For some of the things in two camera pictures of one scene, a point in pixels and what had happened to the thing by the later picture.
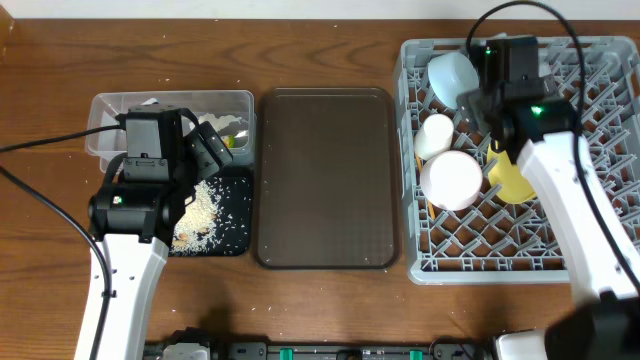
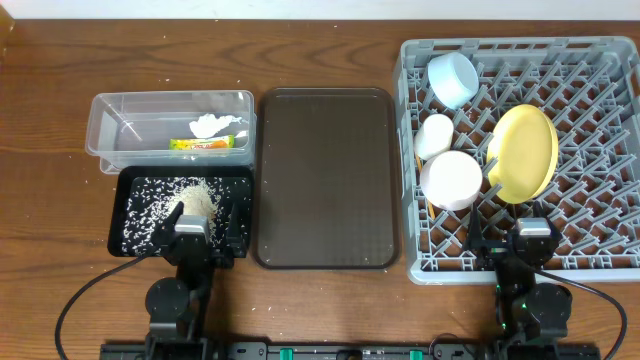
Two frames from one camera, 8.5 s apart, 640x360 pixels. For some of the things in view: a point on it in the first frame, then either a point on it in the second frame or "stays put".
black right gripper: (477, 105) to (498, 251)
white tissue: (219, 122) stays put
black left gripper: (209, 167) to (235, 248)
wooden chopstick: (420, 164) stays put
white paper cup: (435, 135) stays put
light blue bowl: (453, 74) stays put
